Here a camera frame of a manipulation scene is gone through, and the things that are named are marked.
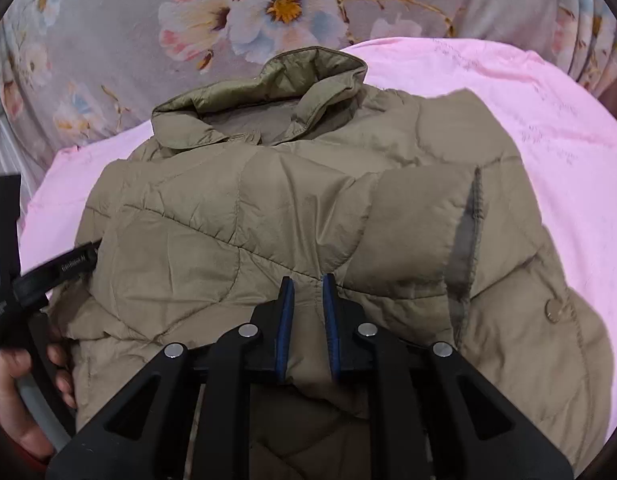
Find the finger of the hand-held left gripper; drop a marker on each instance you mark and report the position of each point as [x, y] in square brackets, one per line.
[58, 272]

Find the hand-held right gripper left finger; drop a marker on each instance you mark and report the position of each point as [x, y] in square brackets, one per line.
[285, 320]

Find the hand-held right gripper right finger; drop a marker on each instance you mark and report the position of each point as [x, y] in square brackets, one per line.
[331, 320]

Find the khaki quilted puffer jacket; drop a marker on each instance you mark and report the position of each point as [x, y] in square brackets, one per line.
[238, 210]

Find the person's left hand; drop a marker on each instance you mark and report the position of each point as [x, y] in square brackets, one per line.
[13, 400]

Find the grey floral bed sheet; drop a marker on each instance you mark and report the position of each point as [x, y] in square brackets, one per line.
[138, 60]

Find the pink bed sheet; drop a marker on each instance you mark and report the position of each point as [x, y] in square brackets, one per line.
[538, 110]

